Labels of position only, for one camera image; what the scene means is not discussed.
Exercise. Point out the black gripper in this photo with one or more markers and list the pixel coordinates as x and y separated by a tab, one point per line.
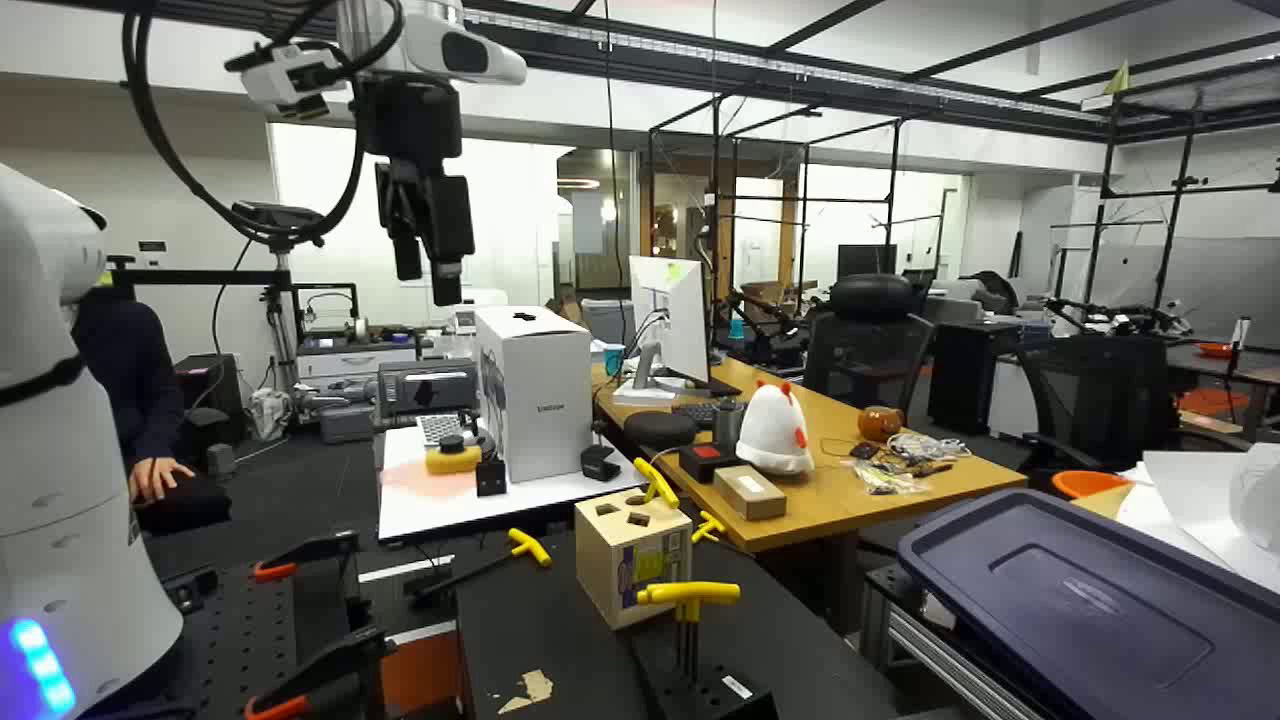
415	145

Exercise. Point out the wooden shape sorter box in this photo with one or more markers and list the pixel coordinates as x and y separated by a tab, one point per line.
613	585

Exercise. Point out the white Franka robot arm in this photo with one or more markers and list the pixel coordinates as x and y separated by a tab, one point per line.
54	403

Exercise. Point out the person's left hand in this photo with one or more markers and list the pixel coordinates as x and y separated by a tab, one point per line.
160	479

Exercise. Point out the small black framed screen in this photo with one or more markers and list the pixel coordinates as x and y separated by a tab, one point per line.
327	312

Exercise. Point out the grey electronics box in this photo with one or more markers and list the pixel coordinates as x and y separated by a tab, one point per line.
425	388

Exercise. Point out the white cardboard box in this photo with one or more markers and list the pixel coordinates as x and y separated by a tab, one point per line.
533	393

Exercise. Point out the small grey box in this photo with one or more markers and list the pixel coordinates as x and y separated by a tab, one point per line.
345	422

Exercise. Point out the small black cap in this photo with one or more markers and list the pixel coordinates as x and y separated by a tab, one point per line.
451	440

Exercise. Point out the yellow tape roll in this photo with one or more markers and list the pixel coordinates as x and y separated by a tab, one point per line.
454	462

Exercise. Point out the small black block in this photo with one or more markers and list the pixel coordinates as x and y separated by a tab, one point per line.
489	471

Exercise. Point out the black horizontal bar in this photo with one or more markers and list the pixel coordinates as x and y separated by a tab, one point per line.
203	277

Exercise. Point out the white flat board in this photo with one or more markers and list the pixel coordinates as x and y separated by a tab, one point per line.
425	506

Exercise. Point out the white computer monitor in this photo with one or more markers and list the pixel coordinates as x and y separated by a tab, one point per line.
673	312

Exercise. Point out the black computer mouse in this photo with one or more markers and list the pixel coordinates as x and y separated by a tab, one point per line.
601	462

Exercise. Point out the black oval cushion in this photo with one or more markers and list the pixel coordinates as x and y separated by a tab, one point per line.
663	426

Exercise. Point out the black clamp orange tip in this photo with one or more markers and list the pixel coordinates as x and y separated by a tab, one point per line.
327	664
306	553

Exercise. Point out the person in dark jacket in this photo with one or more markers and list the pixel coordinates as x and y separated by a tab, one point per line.
127	375

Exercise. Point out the black box red top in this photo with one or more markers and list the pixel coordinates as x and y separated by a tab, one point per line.
703	462

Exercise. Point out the dark cylinder speaker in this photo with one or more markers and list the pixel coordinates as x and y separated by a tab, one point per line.
725	426

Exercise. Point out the black pad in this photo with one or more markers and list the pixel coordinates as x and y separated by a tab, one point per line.
184	510

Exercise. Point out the white helmet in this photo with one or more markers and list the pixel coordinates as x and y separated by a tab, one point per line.
773	432

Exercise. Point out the tan rectangular box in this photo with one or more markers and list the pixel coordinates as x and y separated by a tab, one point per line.
748	491

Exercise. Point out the orange block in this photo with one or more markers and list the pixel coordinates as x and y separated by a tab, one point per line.
422	675

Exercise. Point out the beige tape scrap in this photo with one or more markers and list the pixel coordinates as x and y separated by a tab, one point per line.
528	689

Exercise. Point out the wooden desk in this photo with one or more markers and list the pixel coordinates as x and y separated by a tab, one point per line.
824	485

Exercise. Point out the brown round ball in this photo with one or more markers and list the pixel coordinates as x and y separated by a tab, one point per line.
880	422

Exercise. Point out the black hex key holder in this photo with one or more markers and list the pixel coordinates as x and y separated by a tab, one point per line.
705	685

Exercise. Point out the plastic bag with red bits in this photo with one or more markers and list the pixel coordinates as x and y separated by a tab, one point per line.
913	462

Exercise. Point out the metal shelf cart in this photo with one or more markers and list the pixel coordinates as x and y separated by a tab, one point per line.
933	653

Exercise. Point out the black mesh office chair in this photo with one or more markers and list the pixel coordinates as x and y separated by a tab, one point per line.
1102	393

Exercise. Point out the orange bowl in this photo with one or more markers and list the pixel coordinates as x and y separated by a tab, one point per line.
1086	483

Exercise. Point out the dark blue bin lid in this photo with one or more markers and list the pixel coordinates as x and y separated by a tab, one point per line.
1105	612

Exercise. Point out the white paper sheets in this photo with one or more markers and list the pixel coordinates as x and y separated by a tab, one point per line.
1205	513

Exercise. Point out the black camera on stand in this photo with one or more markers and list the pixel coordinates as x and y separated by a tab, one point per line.
275	216

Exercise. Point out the black metal frame rig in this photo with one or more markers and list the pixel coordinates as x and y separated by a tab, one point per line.
712	175

